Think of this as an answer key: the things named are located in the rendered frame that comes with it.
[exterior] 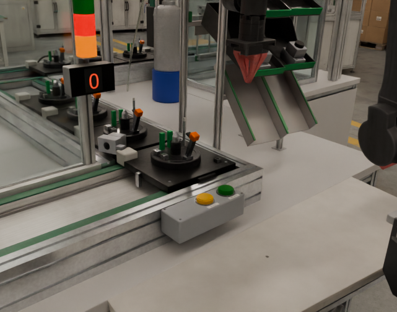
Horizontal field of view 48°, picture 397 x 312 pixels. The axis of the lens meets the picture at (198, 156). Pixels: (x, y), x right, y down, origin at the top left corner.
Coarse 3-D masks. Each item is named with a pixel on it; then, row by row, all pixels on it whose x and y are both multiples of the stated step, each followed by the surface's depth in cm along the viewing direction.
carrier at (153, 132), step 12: (120, 120) 140; (132, 120) 155; (96, 132) 143; (108, 132) 137; (120, 132) 137; (132, 132) 136; (144, 132) 139; (156, 132) 144; (96, 144) 133; (132, 144) 134; (144, 144) 134; (156, 144) 136
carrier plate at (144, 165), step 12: (144, 156) 126; (204, 156) 128; (216, 156) 128; (132, 168) 120; (144, 168) 119; (156, 168) 119; (192, 168) 119; (204, 168) 120; (216, 168) 120; (228, 168) 123; (156, 180) 113; (168, 180) 113; (180, 180) 113; (192, 180) 114; (168, 192) 110
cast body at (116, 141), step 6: (114, 132) 130; (102, 138) 126; (108, 138) 126; (114, 138) 126; (120, 138) 126; (102, 144) 127; (108, 144) 129; (114, 144) 125; (120, 144) 126; (102, 150) 128; (108, 150) 126; (114, 150) 126
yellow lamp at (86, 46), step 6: (78, 36) 106; (90, 36) 107; (78, 42) 106; (84, 42) 106; (90, 42) 106; (96, 42) 109; (78, 48) 107; (84, 48) 106; (90, 48) 107; (96, 48) 109; (78, 54) 108; (84, 54) 107; (90, 54) 107; (96, 54) 109
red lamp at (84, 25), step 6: (78, 18) 104; (84, 18) 104; (90, 18) 105; (78, 24) 104; (84, 24) 104; (90, 24) 105; (78, 30) 105; (84, 30) 105; (90, 30) 106; (84, 36) 105
